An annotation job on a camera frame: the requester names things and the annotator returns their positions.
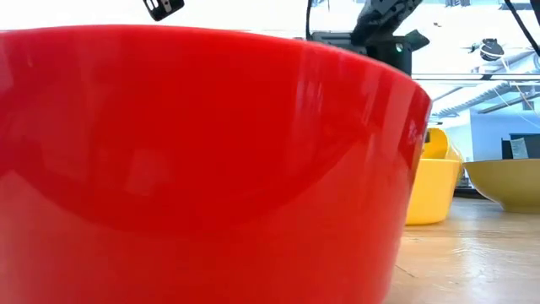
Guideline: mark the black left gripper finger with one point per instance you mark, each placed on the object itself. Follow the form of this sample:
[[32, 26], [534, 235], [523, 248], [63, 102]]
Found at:
[[162, 8]]

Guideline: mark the yellow mini bowl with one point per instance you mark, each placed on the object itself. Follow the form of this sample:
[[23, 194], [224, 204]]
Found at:
[[432, 194], [441, 145]]

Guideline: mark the olive pear-print bowl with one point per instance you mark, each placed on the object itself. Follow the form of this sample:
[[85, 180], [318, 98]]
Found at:
[[510, 186]]

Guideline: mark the black ceiling-hung device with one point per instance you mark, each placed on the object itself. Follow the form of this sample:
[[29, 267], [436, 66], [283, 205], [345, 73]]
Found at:
[[491, 50]]

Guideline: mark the red plastic bowl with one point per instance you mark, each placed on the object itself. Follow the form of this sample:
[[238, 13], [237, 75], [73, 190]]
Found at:
[[190, 169]]

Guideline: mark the white paper sheet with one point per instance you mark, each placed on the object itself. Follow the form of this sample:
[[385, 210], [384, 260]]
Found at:
[[519, 148]]

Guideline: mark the dark computer monitor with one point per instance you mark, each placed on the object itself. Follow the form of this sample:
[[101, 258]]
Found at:
[[533, 145]]

